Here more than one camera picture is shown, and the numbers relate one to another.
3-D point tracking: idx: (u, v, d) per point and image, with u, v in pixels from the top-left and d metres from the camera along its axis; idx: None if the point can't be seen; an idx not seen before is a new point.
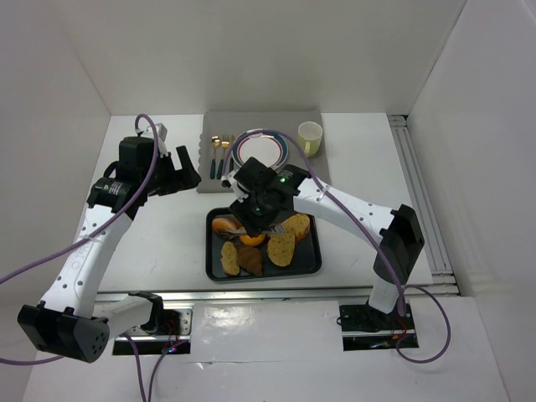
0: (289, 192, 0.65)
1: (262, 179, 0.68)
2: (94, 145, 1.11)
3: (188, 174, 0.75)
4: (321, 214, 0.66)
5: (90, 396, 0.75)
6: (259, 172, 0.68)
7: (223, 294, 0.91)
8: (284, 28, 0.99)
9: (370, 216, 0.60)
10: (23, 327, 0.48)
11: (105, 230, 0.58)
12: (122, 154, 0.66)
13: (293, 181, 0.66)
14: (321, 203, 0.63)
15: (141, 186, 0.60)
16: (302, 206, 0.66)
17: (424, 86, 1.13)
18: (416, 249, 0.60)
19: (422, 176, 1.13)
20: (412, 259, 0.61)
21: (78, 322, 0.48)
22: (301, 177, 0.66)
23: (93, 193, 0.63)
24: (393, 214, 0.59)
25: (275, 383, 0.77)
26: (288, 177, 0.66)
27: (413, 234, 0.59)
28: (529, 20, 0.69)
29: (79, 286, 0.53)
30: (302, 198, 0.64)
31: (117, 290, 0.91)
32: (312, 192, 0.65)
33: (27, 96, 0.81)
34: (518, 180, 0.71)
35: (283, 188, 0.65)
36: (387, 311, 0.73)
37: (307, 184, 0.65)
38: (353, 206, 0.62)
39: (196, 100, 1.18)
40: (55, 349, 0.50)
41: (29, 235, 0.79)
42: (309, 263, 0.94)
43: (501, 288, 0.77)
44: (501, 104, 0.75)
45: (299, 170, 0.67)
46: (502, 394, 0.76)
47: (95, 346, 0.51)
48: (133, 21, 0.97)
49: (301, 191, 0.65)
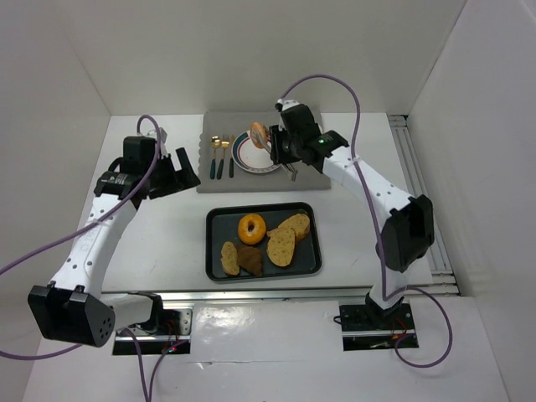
0: (322, 153, 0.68)
1: (306, 131, 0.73)
2: (94, 144, 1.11)
3: (188, 174, 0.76)
4: (344, 181, 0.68)
5: (90, 396, 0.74)
6: (306, 122, 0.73)
7: (223, 294, 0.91)
8: (285, 28, 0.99)
9: (387, 195, 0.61)
10: (34, 305, 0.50)
11: (112, 216, 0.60)
12: (126, 149, 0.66)
13: (330, 145, 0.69)
14: (346, 170, 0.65)
15: (147, 174, 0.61)
16: (330, 168, 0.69)
17: (424, 86, 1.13)
18: (423, 244, 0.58)
19: (422, 176, 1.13)
20: (416, 252, 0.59)
21: (90, 299, 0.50)
22: (338, 144, 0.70)
23: (99, 183, 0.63)
24: (409, 201, 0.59)
25: (275, 383, 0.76)
26: (327, 140, 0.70)
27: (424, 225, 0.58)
28: (528, 21, 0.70)
29: (88, 265, 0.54)
30: (332, 162, 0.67)
31: (117, 290, 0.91)
32: (342, 158, 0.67)
33: (27, 95, 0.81)
34: (518, 180, 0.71)
35: (319, 148, 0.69)
36: (383, 309, 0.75)
37: (342, 151, 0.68)
38: (374, 182, 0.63)
39: (197, 100, 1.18)
40: (64, 330, 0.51)
41: (29, 234, 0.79)
42: (309, 263, 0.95)
43: (501, 287, 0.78)
44: (501, 104, 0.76)
45: (339, 138, 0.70)
46: (501, 394, 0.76)
47: (101, 329, 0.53)
48: (133, 21, 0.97)
49: (334, 155, 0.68)
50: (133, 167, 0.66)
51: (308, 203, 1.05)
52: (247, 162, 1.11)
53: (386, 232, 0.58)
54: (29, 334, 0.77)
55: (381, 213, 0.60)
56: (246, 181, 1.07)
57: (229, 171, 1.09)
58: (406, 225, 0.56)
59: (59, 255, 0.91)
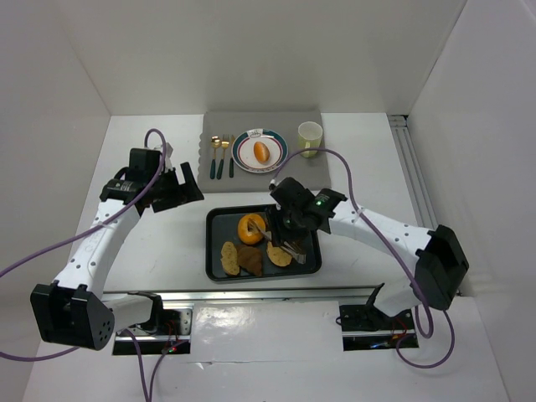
0: (324, 214, 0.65)
1: (301, 200, 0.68)
2: (94, 144, 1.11)
3: (193, 188, 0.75)
4: (356, 235, 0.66)
5: (91, 396, 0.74)
6: (296, 192, 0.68)
7: (222, 294, 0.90)
8: (286, 28, 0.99)
9: (406, 237, 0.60)
10: (35, 303, 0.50)
11: (117, 219, 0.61)
12: (132, 158, 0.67)
13: (330, 203, 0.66)
14: (356, 224, 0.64)
15: (153, 180, 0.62)
16: (337, 227, 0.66)
17: (424, 86, 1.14)
18: (460, 273, 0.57)
19: (422, 176, 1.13)
20: (456, 283, 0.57)
21: (92, 299, 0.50)
22: (337, 200, 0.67)
23: (105, 190, 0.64)
24: (430, 235, 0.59)
25: (275, 383, 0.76)
26: (324, 199, 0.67)
27: (453, 254, 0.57)
28: (530, 22, 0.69)
29: (91, 265, 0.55)
30: (337, 219, 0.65)
31: (117, 290, 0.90)
32: (347, 213, 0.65)
33: (27, 97, 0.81)
34: (519, 180, 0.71)
35: (319, 211, 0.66)
36: (390, 315, 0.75)
37: (342, 205, 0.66)
38: (388, 228, 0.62)
39: (197, 100, 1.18)
40: (62, 333, 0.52)
41: (29, 236, 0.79)
42: (309, 263, 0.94)
43: (501, 287, 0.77)
44: (501, 104, 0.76)
45: (336, 193, 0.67)
46: (502, 394, 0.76)
47: (100, 332, 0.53)
48: (133, 21, 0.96)
49: (337, 213, 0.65)
50: (139, 177, 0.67)
51: None
52: (247, 162, 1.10)
53: (421, 275, 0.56)
54: (30, 336, 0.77)
55: (407, 255, 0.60)
56: (246, 181, 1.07)
57: (229, 171, 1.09)
58: (439, 262, 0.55)
59: (59, 256, 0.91)
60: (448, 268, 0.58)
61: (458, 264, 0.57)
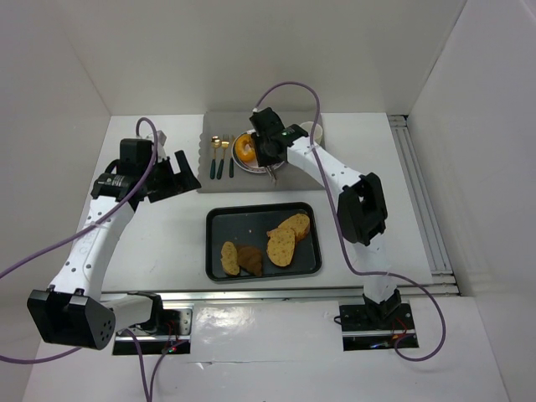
0: (285, 142, 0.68)
1: (272, 128, 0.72)
2: (94, 144, 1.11)
3: (188, 177, 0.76)
4: (306, 168, 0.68)
5: (91, 395, 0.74)
6: (271, 121, 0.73)
7: (222, 294, 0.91)
8: (286, 28, 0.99)
9: (341, 175, 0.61)
10: (33, 310, 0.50)
11: (110, 218, 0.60)
12: (122, 152, 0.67)
13: (293, 136, 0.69)
14: (306, 157, 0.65)
15: (146, 175, 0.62)
16: (294, 158, 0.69)
17: (424, 85, 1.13)
18: (376, 217, 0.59)
19: (422, 175, 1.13)
20: (371, 225, 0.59)
21: (90, 302, 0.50)
22: (299, 135, 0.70)
23: (96, 186, 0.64)
24: (360, 178, 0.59)
25: (275, 383, 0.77)
26: (289, 132, 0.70)
27: (375, 201, 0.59)
28: (530, 23, 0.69)
29: (87, 268, 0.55)
30: (293, 150, 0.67)
31: (117, 290, 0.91)
32: (302, 146, 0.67)
33: (28, 100, 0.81)
34: (519, 180, 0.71)
35: (281, 141, 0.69)
36: (378, 302, 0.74)
37: (301, 140, 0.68)
38: (330, 164, 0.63)
39: (197, 100, 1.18)
40: (61, 335, 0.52)
41: (29, 237, 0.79)
42: (309, 263, 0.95)
43: (501, 288, 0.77)
44: (502, 105, 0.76)
45: (301, 129, 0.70)
46: (502, 394, 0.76)
47: (102, 332, 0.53)
48: (133, 22, 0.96)
49: (295, 144, 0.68)
50: (131, 168, 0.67)
51: (308, 203, 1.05)
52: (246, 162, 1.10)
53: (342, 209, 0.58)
54: (30, 336, 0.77)
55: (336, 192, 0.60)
56: (246, 181, 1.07)
57: (229, 171, 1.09)
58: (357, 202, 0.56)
59: (59, 256, 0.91)
60: (368, 213, 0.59)
61: (377, 210, 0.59)
